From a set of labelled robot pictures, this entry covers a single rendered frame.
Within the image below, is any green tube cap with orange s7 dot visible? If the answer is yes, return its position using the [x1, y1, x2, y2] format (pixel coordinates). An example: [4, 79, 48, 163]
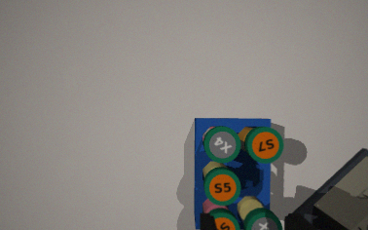
[238, 127, 283, 164]

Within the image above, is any blue tube rack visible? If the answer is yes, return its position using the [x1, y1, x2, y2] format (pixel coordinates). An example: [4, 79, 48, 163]
[194, 118, 271, 230]

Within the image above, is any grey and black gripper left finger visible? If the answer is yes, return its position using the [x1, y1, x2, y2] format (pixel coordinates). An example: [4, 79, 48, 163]
[200, 213, 217, 230]

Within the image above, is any green-capped tube with grey x1 dot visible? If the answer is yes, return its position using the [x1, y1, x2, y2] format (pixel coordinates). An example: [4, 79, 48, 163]
[238, 196, 282, 230]

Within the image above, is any conical tube with pink liquid and green cap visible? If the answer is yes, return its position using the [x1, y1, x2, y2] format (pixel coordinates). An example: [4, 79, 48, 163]
[202, 199, 240, 230]

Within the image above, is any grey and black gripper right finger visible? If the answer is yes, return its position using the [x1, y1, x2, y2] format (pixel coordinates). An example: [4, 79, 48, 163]
[284, 213, 317, 230]

